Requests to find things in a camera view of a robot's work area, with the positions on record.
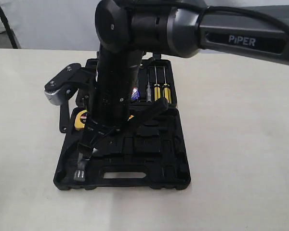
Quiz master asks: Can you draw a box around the claw hammer black grip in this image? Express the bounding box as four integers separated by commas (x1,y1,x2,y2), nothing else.
73,148,102,182

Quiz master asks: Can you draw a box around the yellow black screwdriver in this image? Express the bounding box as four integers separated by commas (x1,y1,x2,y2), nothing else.
162,66,172,103
154,66,161,101

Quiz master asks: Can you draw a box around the adjustable wrench black handle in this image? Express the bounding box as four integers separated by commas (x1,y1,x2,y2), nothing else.
59,101,70,133

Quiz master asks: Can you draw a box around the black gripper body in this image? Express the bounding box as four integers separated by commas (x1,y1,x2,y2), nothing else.
85,46,144,130

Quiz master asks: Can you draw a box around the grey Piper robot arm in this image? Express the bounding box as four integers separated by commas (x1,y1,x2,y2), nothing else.
78,0,289,159

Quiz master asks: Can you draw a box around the yellow black screwdriver right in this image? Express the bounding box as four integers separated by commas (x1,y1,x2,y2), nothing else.
162,66,172,103

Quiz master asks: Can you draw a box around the black plastic tool case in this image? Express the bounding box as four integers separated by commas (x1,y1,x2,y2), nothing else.
53,56,191,190

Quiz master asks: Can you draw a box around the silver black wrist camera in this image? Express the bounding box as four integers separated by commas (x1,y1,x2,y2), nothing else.
44,63,95,106

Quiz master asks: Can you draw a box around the black stand pole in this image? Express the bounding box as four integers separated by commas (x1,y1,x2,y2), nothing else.
0,6,18,49

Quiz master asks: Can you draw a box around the yellow black screwdriver left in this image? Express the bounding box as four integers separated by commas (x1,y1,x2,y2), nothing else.
154,66,161,101

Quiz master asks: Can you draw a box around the clear handled test screwdriver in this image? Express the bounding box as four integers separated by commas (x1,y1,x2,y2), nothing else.
146,73,152,102

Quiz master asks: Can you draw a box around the PVC insulating tape roll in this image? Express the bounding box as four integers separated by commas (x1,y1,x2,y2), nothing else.
131,87,140,101

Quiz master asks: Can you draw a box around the yellow measuring tape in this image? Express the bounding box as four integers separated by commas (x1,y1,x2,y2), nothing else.
74,110,88,131

